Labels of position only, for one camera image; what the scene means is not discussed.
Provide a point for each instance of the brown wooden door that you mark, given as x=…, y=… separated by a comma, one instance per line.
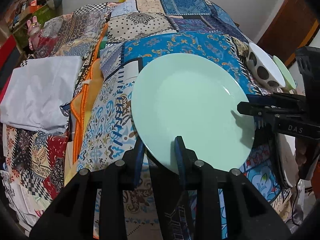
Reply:
x=295, y=25

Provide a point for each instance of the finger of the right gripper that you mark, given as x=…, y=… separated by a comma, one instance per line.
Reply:
x=277, y=99
x=267, y=113

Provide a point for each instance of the mint green bowl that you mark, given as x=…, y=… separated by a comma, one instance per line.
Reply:
x=289, y=81

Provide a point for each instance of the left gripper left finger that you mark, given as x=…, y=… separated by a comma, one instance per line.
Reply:
x=71, y=213

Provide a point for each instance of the patchwork tablecloth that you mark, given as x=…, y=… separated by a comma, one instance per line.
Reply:
x=139, y=31

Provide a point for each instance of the white folded cloth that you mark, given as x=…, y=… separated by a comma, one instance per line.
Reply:
x=37, y=90

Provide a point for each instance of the white patterned bowl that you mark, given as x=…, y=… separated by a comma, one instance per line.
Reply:
x=263, y=68

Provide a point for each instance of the red and black box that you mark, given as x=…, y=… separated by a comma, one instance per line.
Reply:
x=9, y=59

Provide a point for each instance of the person's right hand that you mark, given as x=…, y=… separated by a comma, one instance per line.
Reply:
x=300, y=152

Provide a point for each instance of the orange-edged yellow cloth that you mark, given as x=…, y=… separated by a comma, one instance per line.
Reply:
x=91, y=80

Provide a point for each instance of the green cardboard box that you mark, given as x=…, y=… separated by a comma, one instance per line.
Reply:
x=43, y=14

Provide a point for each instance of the pink rabbit toy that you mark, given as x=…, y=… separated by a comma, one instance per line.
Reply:
x=34, y=32

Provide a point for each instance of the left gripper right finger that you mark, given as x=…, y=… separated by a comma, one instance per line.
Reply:
x=248, y=214

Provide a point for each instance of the mint green plate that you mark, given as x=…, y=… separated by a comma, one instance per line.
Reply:
x=189, y=96

